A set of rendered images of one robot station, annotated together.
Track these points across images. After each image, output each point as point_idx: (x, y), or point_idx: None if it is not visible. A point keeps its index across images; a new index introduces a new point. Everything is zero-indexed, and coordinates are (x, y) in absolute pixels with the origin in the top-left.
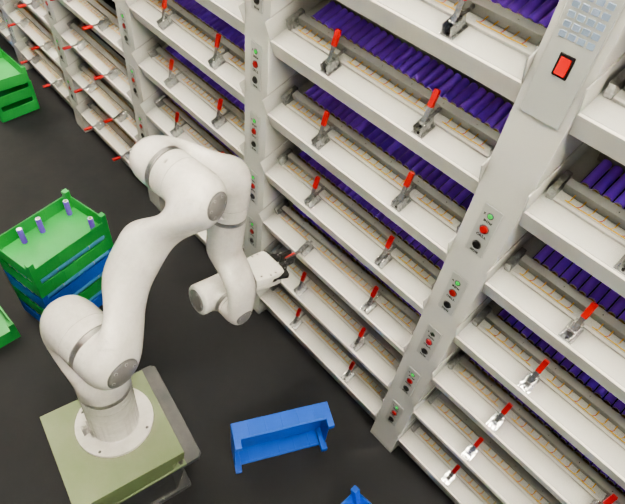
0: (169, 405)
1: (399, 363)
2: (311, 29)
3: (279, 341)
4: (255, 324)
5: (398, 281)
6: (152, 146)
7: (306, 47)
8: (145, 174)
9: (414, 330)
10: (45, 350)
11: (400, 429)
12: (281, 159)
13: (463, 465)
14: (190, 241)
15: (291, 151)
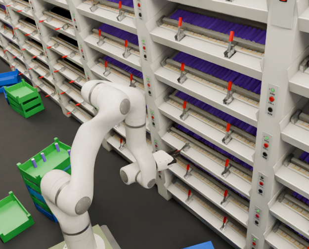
0: (114, 245)
1: None
2: (169, 23)
3: (181, 215)
4: (166, 206)
5: (237, 149)
6: (91, 83)
7: (167, 31)
8: (88, 97)
9: None
10: (47, 229)
11: None
12: (165, 98)
13: None
14: (125, 165)
15: (170, 93)
